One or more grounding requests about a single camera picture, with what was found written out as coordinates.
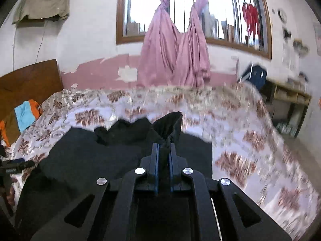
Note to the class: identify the brown cloth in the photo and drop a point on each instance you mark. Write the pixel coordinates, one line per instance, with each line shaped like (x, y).
(11, 125)

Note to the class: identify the khaki cloth cover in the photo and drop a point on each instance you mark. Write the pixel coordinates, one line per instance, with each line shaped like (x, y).
(42, 5)

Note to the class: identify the floral bed blanket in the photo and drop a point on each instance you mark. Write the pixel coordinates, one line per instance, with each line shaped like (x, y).
(238, 120)

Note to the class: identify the round wall clock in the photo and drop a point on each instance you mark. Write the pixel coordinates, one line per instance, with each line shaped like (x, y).
(282, 15)

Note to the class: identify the wooden headboard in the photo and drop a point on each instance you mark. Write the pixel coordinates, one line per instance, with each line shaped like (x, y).
(27, 80)

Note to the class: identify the dark blue bag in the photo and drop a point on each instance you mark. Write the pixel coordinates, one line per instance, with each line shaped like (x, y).
(254, 74)

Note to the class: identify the pink curtain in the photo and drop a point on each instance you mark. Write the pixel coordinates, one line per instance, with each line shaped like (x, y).
(160, 55)
(198, 42)

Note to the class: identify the person's left hand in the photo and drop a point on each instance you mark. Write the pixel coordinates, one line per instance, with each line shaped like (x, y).
(12, 193)

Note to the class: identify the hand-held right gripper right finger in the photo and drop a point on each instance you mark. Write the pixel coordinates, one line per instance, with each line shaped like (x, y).
(171, 160)

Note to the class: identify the black garment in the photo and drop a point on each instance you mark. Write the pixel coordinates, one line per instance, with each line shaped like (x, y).
(75, 155)

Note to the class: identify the red hanging garment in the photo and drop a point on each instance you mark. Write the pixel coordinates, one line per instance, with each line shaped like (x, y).
(250, 17)

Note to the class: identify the blue and orange cloth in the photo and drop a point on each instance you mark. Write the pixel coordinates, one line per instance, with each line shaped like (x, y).
(25, 113)

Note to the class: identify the wooden side desk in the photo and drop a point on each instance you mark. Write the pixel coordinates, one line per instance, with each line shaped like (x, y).
(288, 98)

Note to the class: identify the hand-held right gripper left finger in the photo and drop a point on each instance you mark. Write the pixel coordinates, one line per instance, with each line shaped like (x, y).
(156, 160)

